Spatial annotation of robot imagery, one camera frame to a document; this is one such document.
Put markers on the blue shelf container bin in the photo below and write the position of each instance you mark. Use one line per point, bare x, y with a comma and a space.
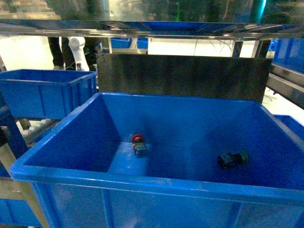
84, 173

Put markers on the dark grey back panel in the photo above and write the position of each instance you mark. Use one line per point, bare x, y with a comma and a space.
214, 77

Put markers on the stainless steel shelf rail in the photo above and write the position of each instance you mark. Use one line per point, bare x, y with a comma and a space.
149, 29

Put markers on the green mushroom push button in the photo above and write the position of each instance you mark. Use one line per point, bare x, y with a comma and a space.
230, 160

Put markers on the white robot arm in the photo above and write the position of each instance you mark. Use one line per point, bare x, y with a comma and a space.
77, 45

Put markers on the red mushroom push button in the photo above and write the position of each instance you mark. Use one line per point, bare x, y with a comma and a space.
139, 147

